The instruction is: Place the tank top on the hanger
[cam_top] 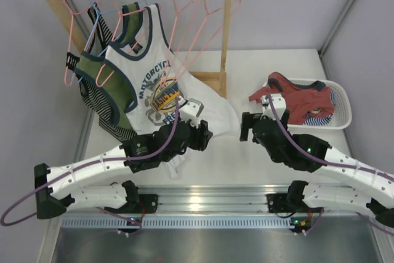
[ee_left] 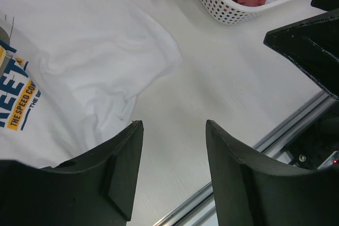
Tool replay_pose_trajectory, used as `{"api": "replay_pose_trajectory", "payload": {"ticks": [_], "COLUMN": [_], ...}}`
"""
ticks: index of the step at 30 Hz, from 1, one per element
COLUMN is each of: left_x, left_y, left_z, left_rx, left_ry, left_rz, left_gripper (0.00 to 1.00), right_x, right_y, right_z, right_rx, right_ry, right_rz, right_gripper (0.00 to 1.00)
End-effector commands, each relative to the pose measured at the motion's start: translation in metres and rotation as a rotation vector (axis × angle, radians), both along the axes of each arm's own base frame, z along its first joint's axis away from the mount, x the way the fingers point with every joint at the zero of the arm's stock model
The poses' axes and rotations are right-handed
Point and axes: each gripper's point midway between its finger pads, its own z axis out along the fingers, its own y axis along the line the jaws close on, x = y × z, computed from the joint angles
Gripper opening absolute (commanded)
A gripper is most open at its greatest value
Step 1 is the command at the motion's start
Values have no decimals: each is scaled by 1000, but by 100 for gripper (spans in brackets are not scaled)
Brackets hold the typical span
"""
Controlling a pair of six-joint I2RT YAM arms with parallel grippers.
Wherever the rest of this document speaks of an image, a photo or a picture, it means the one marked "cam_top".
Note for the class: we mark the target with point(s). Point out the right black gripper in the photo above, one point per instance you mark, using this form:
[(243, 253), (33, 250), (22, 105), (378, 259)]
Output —
[(248, 119)]

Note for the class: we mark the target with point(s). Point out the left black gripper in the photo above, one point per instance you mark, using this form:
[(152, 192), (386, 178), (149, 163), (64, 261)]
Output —
[(202, 135)]

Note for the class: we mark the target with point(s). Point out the red tank top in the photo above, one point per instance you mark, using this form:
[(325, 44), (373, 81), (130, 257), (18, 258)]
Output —
[(304, 101)]

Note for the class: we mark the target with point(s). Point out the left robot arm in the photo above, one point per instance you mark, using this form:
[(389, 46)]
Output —
[(76, 186)]

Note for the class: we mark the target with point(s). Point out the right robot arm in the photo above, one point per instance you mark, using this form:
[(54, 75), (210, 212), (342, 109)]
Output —
[(368, 191)]

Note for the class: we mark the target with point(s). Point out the white motorcycle print tank top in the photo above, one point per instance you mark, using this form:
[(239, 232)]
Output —
[(153, 75)]

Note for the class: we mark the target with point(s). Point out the green tank top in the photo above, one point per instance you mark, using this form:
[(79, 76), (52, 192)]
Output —
[(118, 90)]

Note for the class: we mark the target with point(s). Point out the black white striped tank top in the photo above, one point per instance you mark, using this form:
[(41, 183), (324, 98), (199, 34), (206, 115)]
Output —
[(101, 32)]

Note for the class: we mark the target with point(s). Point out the blue white striped garment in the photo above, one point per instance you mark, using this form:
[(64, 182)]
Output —
[(324, 120)]

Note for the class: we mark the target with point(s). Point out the white plastic laundry basket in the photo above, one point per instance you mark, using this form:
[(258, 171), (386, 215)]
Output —
[(342, 115)]

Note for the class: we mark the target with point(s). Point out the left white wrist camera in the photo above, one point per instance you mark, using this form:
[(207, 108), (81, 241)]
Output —
[(190, 111)]

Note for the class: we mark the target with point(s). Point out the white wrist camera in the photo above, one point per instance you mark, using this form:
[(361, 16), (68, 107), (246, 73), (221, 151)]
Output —
[(273, 102), (190, 111)]

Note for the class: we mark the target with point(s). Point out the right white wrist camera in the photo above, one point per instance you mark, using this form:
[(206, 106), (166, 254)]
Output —
[(273, 102)]

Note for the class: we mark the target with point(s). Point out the aluminium mounting rail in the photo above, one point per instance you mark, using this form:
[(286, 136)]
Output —
[(267, 207)]

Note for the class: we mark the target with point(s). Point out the blue wire hanger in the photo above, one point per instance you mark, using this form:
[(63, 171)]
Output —
[(94, 6)]

